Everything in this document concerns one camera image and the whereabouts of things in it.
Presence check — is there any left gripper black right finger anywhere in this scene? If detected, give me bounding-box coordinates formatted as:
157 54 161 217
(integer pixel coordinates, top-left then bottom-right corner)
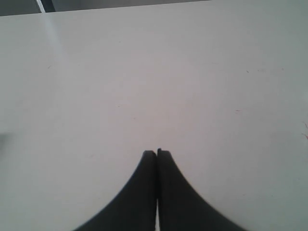
157 149 243 231

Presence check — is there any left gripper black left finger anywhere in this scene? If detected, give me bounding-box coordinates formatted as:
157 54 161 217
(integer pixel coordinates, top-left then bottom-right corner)
76 151 157 231

